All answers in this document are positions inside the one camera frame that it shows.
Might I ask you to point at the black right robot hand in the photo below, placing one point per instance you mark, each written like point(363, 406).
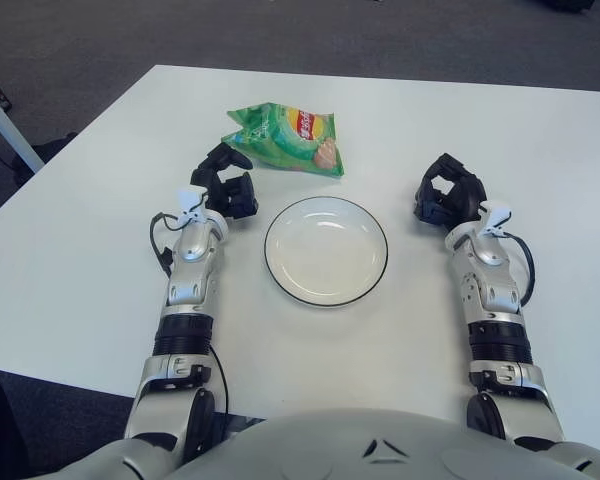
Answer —
point(467, 197)

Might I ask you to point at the white plate with black rim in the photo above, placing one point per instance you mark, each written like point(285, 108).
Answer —
point(325, 255)

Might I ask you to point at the green chips snack bag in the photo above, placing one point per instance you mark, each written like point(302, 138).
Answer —
point(280, 140)

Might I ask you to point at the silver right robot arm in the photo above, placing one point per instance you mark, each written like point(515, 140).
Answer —
point(495, 280)

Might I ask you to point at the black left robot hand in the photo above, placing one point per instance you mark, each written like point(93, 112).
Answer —
point(230, 197)

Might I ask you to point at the grey robot torso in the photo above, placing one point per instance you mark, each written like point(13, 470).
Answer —
point(330, 445)

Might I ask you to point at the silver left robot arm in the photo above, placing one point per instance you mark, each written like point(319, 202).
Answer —
point(192, 272)

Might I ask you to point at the white table leg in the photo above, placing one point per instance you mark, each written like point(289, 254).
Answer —
point(10, 127)

